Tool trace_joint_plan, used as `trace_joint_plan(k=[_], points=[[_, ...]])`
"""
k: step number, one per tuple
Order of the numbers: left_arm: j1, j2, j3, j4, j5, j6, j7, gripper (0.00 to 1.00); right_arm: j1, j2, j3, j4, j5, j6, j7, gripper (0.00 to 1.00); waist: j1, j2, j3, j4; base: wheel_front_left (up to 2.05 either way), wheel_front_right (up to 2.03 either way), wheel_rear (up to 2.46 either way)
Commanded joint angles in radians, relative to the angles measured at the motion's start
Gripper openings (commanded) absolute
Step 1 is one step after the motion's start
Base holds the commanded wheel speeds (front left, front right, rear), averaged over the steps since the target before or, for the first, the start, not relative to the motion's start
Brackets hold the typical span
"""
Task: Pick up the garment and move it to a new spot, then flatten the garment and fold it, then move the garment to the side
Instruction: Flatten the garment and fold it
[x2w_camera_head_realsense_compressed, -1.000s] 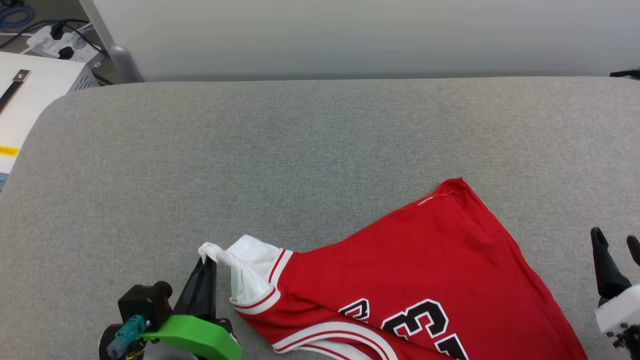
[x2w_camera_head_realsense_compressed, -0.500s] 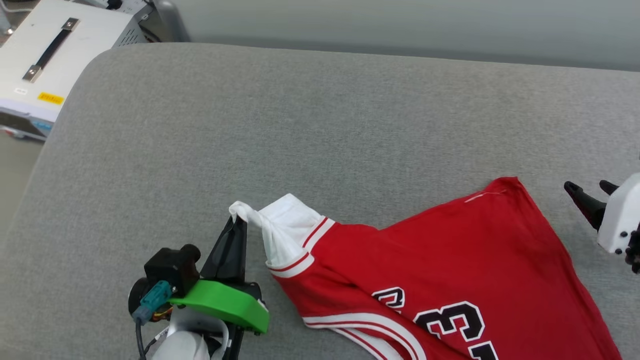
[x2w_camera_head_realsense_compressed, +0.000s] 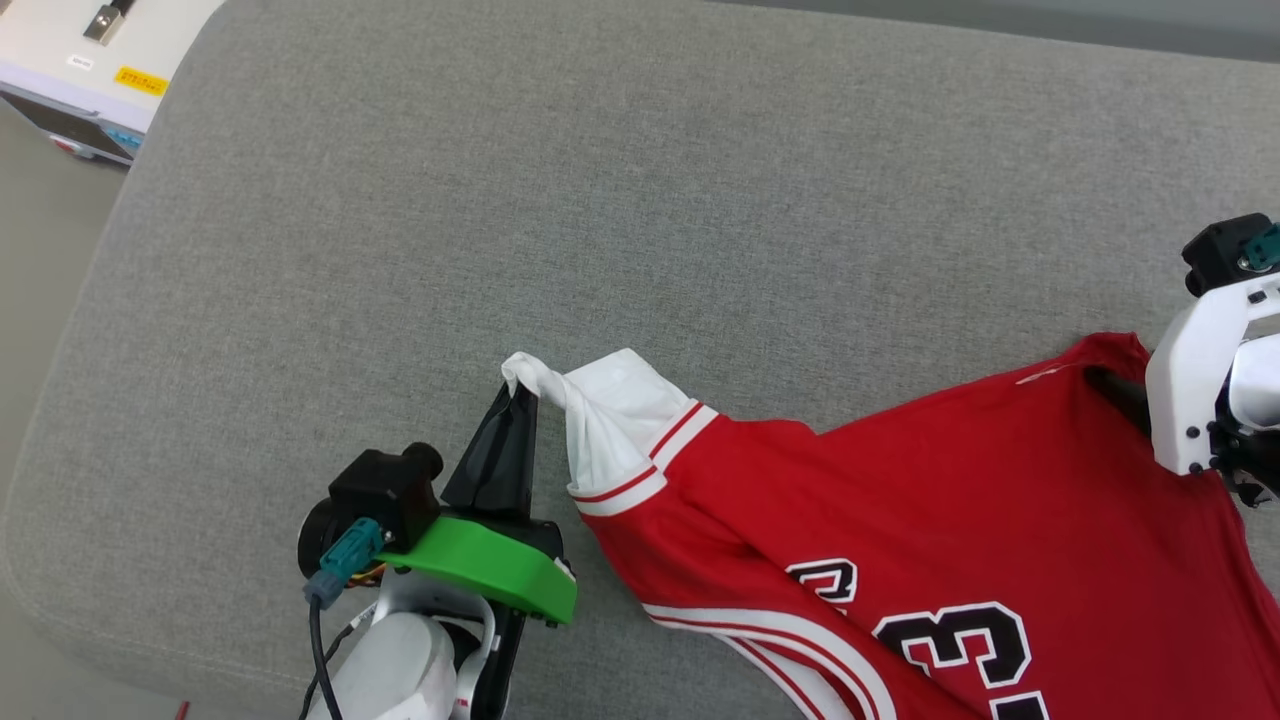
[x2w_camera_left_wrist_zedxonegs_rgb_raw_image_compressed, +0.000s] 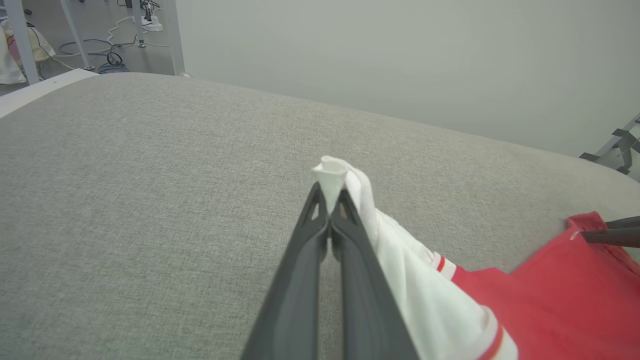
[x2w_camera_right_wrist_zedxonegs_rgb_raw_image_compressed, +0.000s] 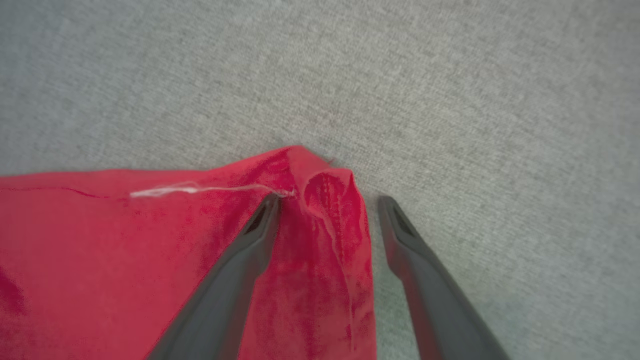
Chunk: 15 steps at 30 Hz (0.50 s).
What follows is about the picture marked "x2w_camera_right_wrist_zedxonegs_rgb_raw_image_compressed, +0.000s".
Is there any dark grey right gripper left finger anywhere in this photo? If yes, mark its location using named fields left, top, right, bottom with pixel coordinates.
left=146, top=193, right=281, bottom=360

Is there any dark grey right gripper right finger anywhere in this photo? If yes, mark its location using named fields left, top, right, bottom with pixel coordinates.
left=376, top=195, right=512, bottom=360

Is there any red cloth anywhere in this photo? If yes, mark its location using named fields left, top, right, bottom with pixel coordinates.
left=0, top=145, right=377, bottom=360

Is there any grey fabric sofa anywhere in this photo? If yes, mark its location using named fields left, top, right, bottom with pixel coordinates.
left=0, top=0, right=640, bottom=360

